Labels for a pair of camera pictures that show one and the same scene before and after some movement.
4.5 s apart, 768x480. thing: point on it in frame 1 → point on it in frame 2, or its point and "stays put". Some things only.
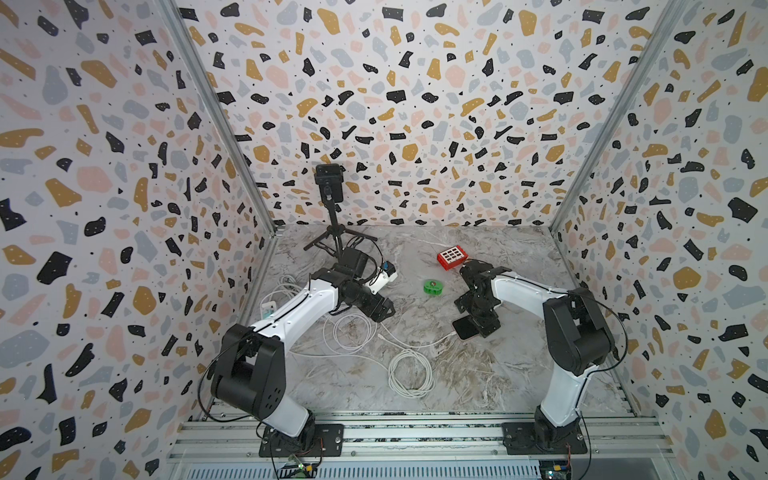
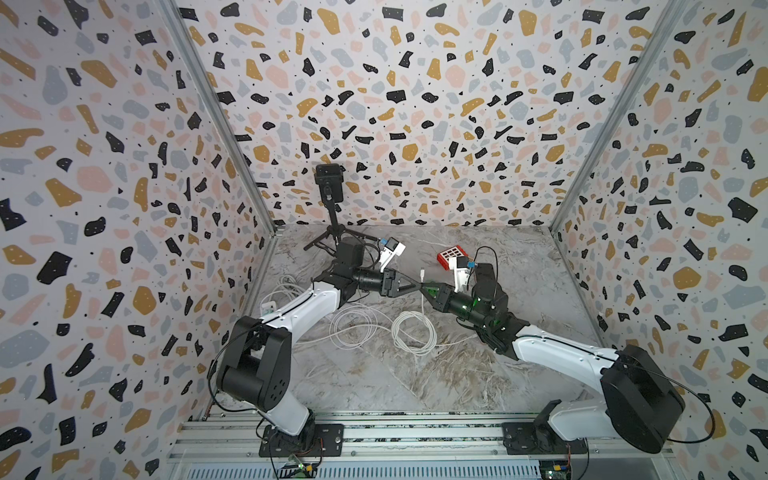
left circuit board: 298,471 stays put
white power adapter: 268,309 stays put
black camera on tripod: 330,178 stays put
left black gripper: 372,312 → 389,284
